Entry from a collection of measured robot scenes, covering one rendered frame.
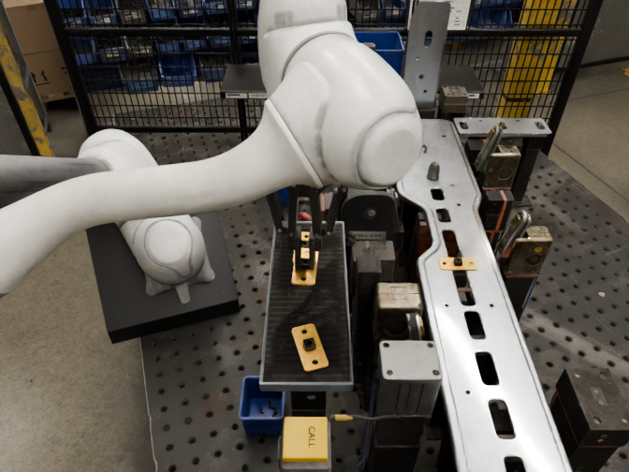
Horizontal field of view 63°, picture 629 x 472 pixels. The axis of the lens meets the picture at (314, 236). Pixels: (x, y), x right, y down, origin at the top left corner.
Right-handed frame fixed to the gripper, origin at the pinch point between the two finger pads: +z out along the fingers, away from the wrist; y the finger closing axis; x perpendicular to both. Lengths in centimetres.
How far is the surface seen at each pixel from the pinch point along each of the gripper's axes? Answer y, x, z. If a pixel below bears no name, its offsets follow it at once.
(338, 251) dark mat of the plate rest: 5.3, 10.0, 9.8
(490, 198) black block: 45, 52, 27
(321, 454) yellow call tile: 4.7, -28.9, 9.8
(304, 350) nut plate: 1.0, -12.9, 9.5
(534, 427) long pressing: 40.3, -13.9, 25.7
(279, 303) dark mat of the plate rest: -4.1, -3.6, 9.9
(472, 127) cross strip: 45, 86, 26
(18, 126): -176, 178, 89
